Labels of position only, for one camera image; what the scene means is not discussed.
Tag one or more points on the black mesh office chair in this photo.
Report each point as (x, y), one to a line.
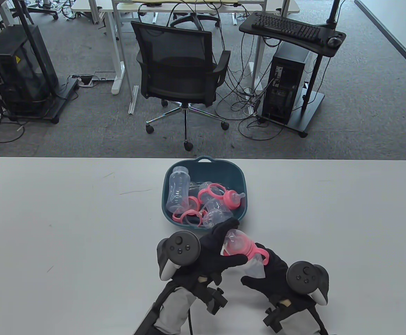
(175, 52)

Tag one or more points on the black white handheld controller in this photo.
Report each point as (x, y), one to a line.
(180, 246)
(304, 275)

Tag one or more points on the clear plastic baby bottle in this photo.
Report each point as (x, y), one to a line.
(217, 213)
(238, 244)
(177, 188)

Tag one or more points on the person's left hand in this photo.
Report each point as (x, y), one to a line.
(217, 258)

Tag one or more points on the pink bottle screw collar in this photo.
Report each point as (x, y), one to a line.
(192, 201)
(230, 199)

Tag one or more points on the black keyboard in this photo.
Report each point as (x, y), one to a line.
(283, 26)

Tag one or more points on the white standing desk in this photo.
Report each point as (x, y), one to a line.
(84, 6)

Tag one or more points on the clear dome bottle cap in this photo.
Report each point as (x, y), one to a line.
(206, 185)
(193, 188)

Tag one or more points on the black computer mouse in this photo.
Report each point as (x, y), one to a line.
(334, 42)

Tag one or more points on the black rolling cart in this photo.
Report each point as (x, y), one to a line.
(65, 92)

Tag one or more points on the black forearm battery box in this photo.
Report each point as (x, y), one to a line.
(145, 322)

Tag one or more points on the black chair base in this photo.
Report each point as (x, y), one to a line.
(46, 10)

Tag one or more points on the black glass computer case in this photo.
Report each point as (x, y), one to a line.
(14, 69)

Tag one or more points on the teal plastic basin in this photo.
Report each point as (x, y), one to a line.
(231, 174)

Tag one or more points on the black swivel chair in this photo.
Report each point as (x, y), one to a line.
(189, 19)

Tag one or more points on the black rolling workstation stand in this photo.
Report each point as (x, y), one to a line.
(246, 26)

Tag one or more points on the person's right hand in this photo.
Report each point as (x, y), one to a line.
(276, 279)

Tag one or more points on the black computer tower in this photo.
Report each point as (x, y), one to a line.
(283, 87)

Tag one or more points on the silver aluminium profile bar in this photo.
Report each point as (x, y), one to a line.
(134, 101)

